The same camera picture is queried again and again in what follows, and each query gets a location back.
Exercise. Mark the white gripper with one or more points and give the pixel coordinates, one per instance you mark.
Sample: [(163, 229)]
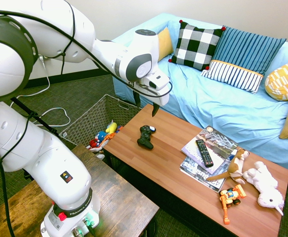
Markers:
[(156, 90)]

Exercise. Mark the black gamepad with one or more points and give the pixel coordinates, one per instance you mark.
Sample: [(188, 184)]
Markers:
[(145, 137)]

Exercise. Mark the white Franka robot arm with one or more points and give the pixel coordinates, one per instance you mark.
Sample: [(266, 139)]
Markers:
[(47, 158)]

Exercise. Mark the woven grey basket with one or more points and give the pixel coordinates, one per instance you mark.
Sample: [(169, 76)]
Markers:
[(92, 118)]

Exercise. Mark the yellow plush toy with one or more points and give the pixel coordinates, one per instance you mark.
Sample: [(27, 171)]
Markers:
[(111, 127)]

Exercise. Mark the orange toy piece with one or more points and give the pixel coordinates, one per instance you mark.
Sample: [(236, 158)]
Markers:
[(109, 137)]

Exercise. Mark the blue red plush toy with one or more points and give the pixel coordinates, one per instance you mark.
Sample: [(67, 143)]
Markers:
[(99, 138)]

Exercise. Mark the plain mustard yellow pillow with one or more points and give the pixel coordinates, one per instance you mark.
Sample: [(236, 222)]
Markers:
[(164, 43)]

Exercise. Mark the light blue covered sofa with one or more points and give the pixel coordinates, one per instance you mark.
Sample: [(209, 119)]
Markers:
[(220, 103)]

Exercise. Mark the black white checkered pillow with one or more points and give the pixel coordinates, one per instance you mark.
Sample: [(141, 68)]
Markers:
[(195, 47)]

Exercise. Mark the black TV remote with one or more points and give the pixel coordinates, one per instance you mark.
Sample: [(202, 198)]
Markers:
[(204, 153)]

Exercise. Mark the reddish wooden coffee table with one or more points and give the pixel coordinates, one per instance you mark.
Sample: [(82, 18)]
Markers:
[(183, 172)]

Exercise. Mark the business magazine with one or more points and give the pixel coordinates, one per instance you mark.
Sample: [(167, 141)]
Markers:
[(198, 175)]

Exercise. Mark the dark rustic wooden table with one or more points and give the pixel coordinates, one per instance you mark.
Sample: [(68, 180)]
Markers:
[(114, 197)]

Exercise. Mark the blue striped pillow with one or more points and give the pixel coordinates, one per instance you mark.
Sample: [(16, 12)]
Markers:
[(240, 59)]

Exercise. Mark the orange toy excavator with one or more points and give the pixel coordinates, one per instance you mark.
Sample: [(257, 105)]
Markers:
[(229, 196)]

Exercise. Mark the yellow white patterned pillow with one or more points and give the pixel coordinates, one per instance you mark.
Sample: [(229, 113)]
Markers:
[(285, 80)]

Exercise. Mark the white unicorn plush toy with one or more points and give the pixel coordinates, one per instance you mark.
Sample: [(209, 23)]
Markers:
[(264, 182)]

